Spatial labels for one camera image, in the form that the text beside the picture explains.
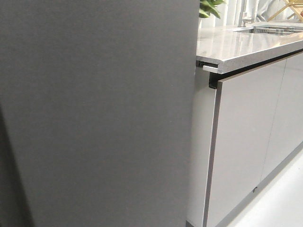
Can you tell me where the white plant pot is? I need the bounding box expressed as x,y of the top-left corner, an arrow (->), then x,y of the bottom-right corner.
198,18 -> 202,29

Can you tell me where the grey kitchen counter cabinet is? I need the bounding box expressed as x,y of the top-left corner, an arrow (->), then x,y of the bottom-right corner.
186,26 -> 303,227

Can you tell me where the dark grey left fridge door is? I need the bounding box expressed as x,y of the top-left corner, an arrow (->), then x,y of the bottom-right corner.
0,113 -> 35,227

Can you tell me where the green potted plant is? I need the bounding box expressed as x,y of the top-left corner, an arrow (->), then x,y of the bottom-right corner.
199,0 -> 226,18

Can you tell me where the wooden dish rack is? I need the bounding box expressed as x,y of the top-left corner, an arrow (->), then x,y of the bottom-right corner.
267,0 -> 303,22

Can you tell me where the steel sink faucet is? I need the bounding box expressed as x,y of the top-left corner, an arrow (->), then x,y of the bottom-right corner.
238,0 -> 258,27

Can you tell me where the stainless steel sink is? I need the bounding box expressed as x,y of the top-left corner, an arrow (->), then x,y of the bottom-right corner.
231,23 -> 303,36

